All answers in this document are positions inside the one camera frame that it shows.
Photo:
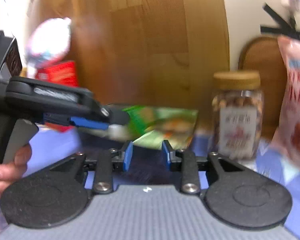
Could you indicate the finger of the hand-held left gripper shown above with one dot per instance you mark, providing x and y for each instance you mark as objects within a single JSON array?
[{"x": 90, "y": 123}]

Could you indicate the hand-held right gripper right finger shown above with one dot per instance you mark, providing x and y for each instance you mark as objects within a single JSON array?
[{"x": 166, "y": 155}]

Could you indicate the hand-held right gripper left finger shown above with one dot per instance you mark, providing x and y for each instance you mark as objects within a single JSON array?
[{"x": 128, "y": 155}]

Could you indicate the green cracker packet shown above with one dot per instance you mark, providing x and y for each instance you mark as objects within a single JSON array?
[{"x": 170, "y": 122}]

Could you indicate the person's left hand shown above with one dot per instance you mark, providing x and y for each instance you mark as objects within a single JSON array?
[{"x": 5, "y": 177}]

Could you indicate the red gift box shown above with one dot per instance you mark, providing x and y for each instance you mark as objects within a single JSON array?
[{"x": 62, "y": 72}]

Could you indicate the pink white plush toy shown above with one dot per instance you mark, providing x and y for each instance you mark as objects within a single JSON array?
[{"x": 47, "y": 42}]

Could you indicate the clear nut jar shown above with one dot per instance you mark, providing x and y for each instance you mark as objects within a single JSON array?
[{"x": 237, "y": 120}]

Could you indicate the blue printed tablecloth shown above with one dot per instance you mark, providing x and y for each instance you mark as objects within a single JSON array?
[{"x": 272, "y": 165}]

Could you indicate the round wooden cutting board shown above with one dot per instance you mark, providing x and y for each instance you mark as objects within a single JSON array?
[{"x": 265, "y": 62}]

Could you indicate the pink snack bag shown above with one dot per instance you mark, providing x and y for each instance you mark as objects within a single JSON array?
[{"x": 297, "y": 100}]

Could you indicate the wood grain wall panel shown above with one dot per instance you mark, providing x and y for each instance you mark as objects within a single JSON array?
[{"x": 145, "y": 42}]

